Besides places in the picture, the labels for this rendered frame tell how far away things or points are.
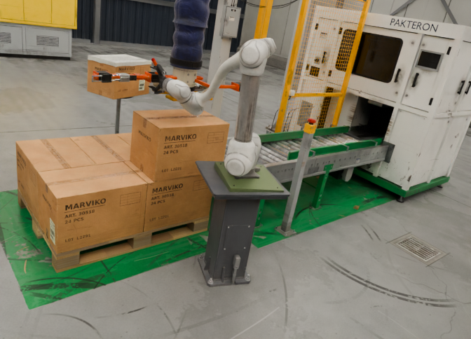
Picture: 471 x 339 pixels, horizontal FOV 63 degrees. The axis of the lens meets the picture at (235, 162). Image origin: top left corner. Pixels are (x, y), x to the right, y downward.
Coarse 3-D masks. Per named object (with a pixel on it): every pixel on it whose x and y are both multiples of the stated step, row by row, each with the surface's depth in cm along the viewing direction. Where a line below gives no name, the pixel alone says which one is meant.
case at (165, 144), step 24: (144, 120) 271; (168, 120) 275; (192, 120) 284; (216, 120) 295; (144, 144) 275; (168, 144) 266; (192, 144) 279; (216, 144) 293; (144, 168) 279; (168, 168) 274; (192, 168) 288
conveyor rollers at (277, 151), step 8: (320, 136) 458; (328, 136) 461; (336, 136) 464; (344, 136) 475; (264, 144) 391; (272, 144) 395; (280, 144) 399; (288, 144) 403; (296, 144) 407; (312, 144) 415; (320, 144) 426; (328, 144) 429; (264, 152) 367; (272, 152) 372; (280, 152) 376; (288, 152) 380; (264, 160) 346; (272, 160) 349; (280, 160) 353
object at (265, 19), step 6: (264, 0) 410; (270, 0) 352; (270, 6) 354; (264, 12) 392; (270, 12) 356; (258, 18) 428; (264, 18) 358; (258, 24) 430; (264, 24) 360; (258, 30) 433; (264, 30) 362; (258, 36) 420; (264, 36) 364
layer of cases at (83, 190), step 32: (32, 160) 271; (64, 160) 279; (96, 160) 288; (128, 160) 298; (32, 192) 274; (64, 192) 238; (96, 192) 245; (128, 192) 261; (160, 192) 278; (192, 192) 298; (64, 224) 240; (96, 224) 254; (128, 224) 271; (160, 224) 290
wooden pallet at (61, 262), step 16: (32, 224) 286; (176, 224) 300; (192, 224) 315; (48, 240) 256; (112, 240) 268; (128, 240) 286; (144, 240) 286; (160, 240) 298; (64, 256) 248; (80, 256) 265; (96, 256) 268; (112, 256) 273
